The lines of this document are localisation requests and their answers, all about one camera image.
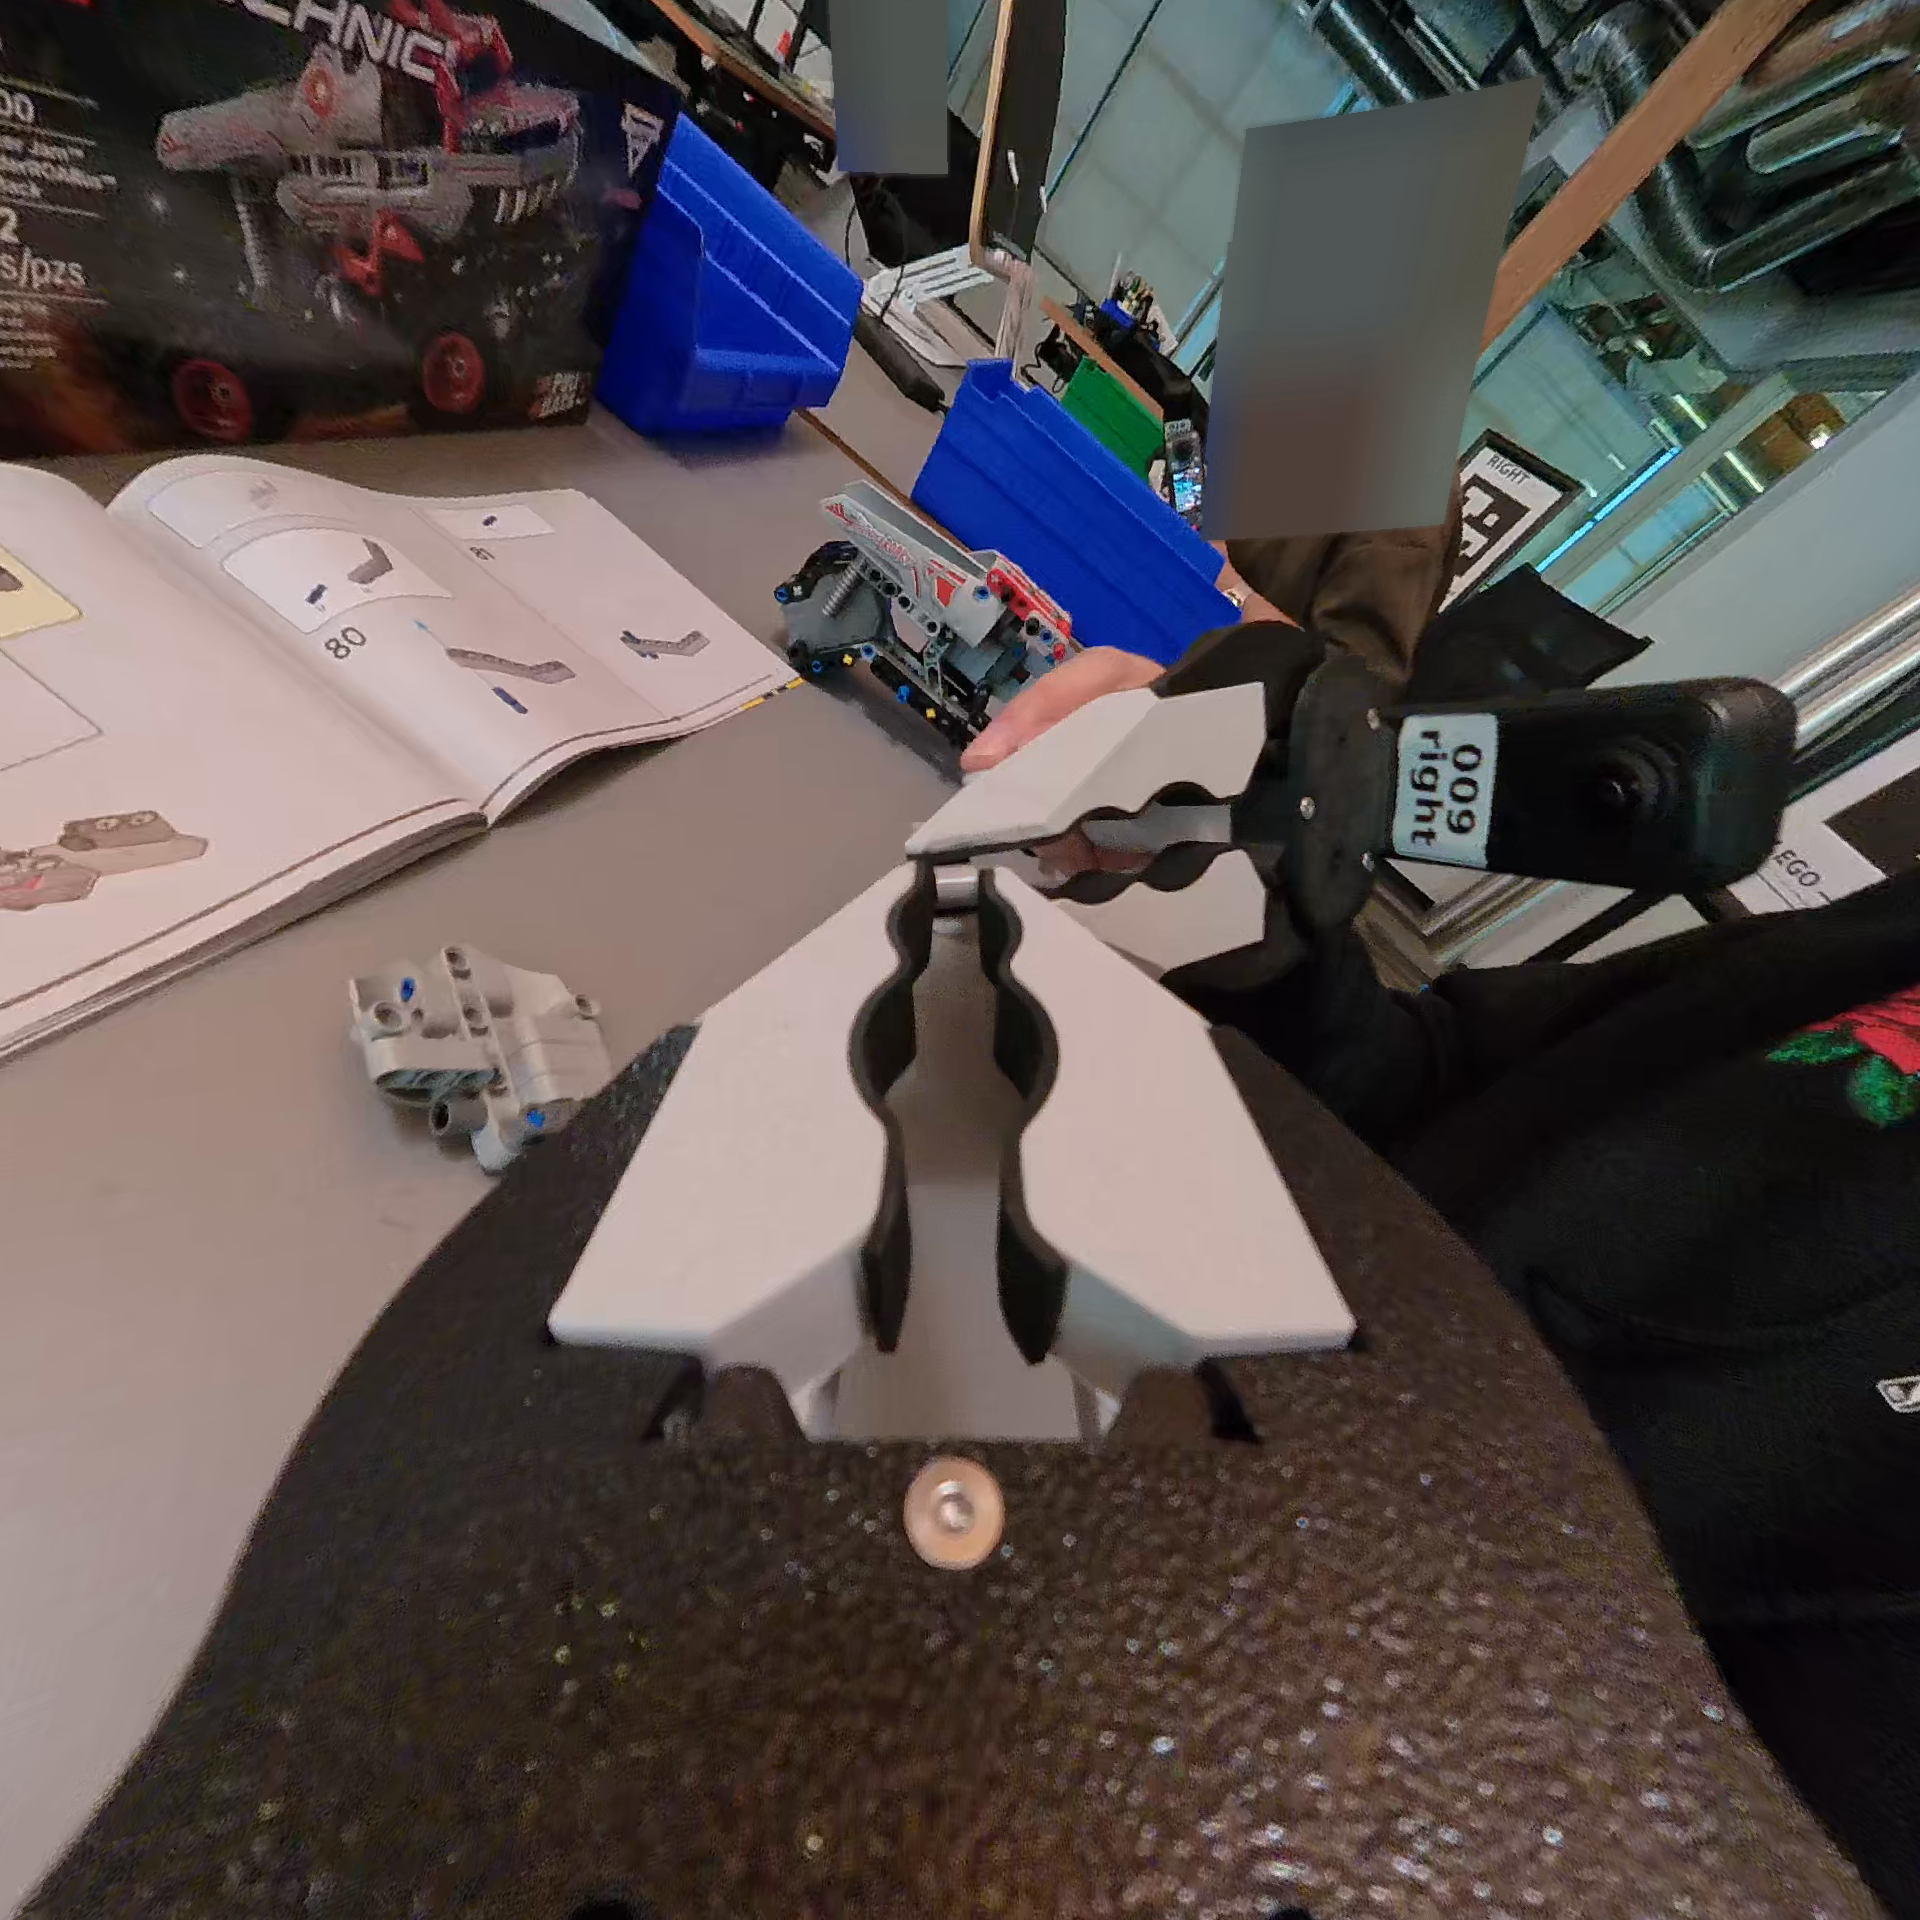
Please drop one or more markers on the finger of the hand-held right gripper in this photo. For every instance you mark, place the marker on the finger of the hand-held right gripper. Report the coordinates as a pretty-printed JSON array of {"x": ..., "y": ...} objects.
[
  {"x": 1109, "y": 757},
  {"x": 1184, "y": 833}
]

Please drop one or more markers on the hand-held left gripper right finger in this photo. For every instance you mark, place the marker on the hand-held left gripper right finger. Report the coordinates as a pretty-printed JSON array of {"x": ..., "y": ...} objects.
[{"x": 1184, "y": 1200}]

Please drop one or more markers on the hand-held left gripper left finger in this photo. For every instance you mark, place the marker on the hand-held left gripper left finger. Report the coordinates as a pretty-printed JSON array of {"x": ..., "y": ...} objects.
[{"x": 751, "y": 1185}]

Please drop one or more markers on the grey desk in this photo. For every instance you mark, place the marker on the grey desk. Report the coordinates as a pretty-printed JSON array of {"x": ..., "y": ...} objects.
[{"x": 224, "y": 1348}]

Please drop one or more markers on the person's right hand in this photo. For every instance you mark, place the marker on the person's right hand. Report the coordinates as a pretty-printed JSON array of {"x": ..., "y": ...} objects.
[{"x": 1072, "y": 691}]

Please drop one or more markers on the part-built toy truck chassis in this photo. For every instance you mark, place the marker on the part-built toy truck chassis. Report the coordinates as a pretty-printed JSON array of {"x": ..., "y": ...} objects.
[{"x": 931, "y": 600}]

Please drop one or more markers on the blue storage bin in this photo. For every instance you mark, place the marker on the blue storage bin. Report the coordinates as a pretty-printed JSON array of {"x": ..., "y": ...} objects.
[
  {"x": 1050, "y": 495},
  {"x": 721, "y": 299}
]

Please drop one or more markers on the black white marker sign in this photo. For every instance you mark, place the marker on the black white marker sign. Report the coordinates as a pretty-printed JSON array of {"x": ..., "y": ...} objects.
[{"x": 1507, "y": 509}]

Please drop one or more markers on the grey toy brick assembly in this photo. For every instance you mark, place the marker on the grey toy brick assembly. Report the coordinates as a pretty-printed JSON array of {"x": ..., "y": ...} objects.
[{"x": 450, "y": 1036}]

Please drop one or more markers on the green storage bin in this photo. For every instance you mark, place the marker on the green storage bin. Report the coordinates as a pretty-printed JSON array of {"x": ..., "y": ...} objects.
[{"x": 1118, "y": 411}]

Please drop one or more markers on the white laptop stand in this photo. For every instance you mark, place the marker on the white laptop stand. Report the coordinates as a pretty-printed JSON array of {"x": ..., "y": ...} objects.
[{"x": 938, "y": 299}]

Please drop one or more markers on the person's black hoodie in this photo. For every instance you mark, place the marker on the person's black hoodie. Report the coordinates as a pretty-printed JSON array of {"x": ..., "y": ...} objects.
[{"x": 1725, "y": 1275}]

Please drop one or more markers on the open instruction booklet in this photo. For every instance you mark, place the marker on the open instruction booklet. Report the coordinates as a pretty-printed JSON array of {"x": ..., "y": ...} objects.
[{"x": 376, "y": 721}]

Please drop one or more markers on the black toy set box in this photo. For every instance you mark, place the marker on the black toy set box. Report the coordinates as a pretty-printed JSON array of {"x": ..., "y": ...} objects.
[{"x": 299, "y": 225}]

